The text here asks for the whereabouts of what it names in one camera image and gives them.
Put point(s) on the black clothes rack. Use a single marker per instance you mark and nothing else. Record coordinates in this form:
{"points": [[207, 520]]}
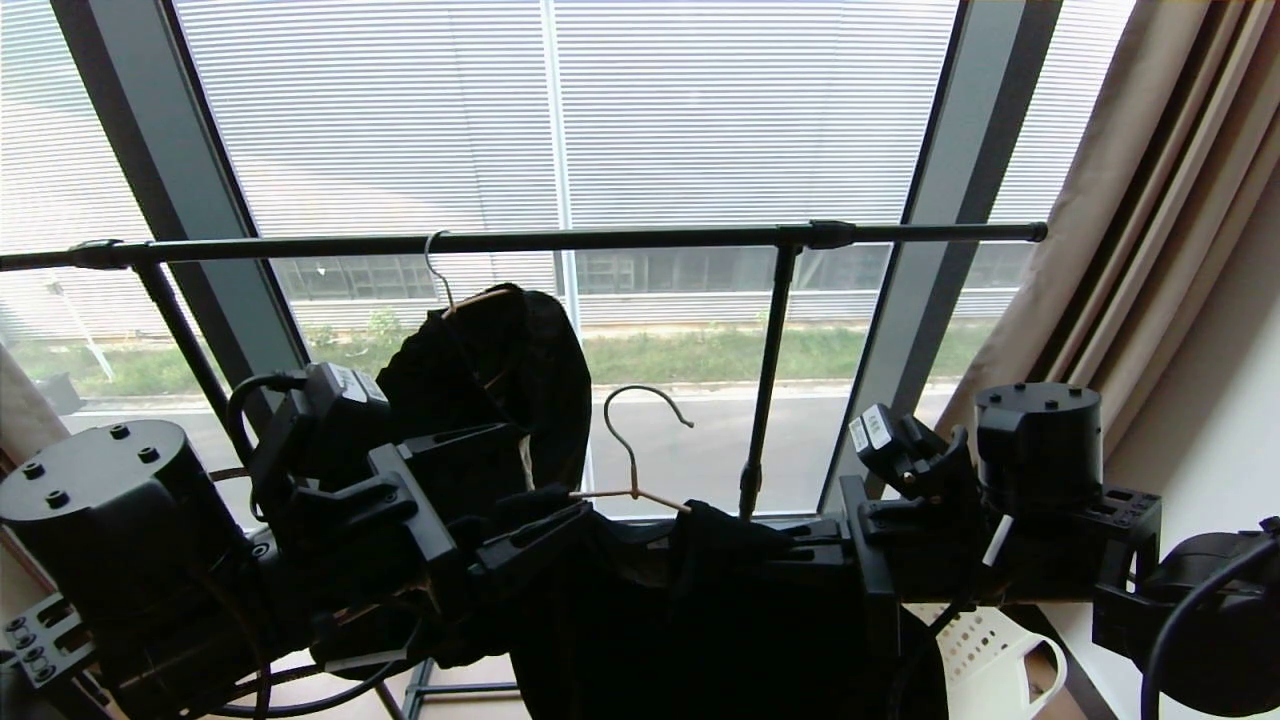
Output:
{"points": [[600, 240]]}

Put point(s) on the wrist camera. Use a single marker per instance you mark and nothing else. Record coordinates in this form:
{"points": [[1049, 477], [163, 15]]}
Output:
{"points": [[320, 420], [900, 440]]}

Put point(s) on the pink clothes hanger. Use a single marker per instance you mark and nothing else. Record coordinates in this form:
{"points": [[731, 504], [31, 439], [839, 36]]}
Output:
{"points": [[633, 478], [485, 298]]}

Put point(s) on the black garment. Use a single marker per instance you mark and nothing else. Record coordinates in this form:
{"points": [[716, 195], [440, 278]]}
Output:
{"points": [[480, 350], [700, 640]]}

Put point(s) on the white laundry basket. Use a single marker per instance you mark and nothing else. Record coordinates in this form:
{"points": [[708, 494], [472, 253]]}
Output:
{"points": [[990, 680]]}

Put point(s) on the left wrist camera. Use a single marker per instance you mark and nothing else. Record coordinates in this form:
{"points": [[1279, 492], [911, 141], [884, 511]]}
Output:
{"points": [[320, 420]]}

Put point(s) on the beige curtain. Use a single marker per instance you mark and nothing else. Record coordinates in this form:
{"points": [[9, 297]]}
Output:
{"points": [[1100, 250], [25, 420]]}

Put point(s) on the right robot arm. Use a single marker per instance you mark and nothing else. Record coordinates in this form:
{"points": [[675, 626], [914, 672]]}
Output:
{"points": [[1040, 440]]}

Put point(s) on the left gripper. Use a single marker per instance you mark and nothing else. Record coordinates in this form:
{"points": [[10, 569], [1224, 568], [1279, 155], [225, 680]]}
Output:
{"points": [[390, 540]]}

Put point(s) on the window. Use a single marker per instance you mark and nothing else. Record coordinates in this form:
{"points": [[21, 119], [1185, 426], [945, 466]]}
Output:
{"points": [[960, 130]]}

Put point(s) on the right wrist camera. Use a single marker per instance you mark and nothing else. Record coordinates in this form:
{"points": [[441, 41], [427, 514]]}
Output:
{"points": [[900, 440]]}

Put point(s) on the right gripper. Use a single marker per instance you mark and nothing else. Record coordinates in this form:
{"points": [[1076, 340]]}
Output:
{"points": [[980, 560]]}

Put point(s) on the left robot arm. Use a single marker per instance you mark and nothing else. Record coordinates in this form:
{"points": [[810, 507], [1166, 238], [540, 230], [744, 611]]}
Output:
{"points": [[110, 510]]}

